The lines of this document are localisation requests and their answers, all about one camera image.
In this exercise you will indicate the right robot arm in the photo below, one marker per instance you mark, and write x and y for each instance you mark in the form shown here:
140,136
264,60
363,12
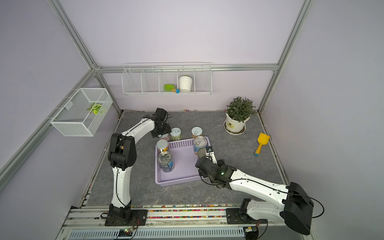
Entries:
291,203

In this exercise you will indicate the small pink label can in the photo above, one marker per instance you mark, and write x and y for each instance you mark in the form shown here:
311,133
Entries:
166,137

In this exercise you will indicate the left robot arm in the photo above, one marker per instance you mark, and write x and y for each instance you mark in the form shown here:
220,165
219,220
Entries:
123,155

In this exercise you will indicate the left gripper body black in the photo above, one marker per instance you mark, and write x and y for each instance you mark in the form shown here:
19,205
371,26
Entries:
164,129

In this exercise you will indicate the lavender plastic basket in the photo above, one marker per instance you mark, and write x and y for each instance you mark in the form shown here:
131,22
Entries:
184,159

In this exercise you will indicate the small green label can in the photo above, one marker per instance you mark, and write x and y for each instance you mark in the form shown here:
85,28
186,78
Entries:
176,134

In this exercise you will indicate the green toy in side basket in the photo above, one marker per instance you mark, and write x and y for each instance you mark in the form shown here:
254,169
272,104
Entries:
96,109

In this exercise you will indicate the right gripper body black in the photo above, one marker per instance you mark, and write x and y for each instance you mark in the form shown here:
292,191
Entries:
219,165

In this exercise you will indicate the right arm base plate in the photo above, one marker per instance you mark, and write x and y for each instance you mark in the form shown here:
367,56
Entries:
240,216

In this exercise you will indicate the dark navy tomato can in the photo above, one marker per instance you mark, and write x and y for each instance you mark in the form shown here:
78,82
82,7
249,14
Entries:
201,153

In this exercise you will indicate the blue orange soup can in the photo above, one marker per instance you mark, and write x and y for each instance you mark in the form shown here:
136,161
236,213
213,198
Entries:
200,142

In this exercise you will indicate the yellow toy shovel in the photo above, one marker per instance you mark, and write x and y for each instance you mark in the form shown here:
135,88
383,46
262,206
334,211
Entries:
263,139

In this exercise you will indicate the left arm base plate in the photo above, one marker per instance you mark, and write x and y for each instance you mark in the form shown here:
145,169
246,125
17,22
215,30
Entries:
126,217

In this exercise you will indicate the white wire wall shelf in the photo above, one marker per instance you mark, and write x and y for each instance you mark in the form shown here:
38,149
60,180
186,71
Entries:
150,78

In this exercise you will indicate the small orange label can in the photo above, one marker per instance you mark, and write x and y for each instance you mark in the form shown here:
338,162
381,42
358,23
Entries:
196,132

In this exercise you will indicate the small white empty pot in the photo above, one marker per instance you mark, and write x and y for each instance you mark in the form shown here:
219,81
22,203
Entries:
185,84

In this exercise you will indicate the white wire side basket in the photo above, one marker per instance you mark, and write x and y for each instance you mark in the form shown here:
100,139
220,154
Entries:
73,119

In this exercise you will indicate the green toy scoop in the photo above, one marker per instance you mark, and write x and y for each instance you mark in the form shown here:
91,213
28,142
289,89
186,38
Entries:
171,88

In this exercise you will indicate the blue Progresso soup can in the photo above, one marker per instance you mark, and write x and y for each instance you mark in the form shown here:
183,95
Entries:
165,161

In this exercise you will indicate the aluminium mounting rail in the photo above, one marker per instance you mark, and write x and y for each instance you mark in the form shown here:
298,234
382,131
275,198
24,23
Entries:
156,216

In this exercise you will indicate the tall yellow orange can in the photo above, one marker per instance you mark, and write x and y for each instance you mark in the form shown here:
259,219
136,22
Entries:
162,145

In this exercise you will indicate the potted green plant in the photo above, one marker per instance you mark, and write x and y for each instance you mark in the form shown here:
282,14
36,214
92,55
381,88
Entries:
238,112

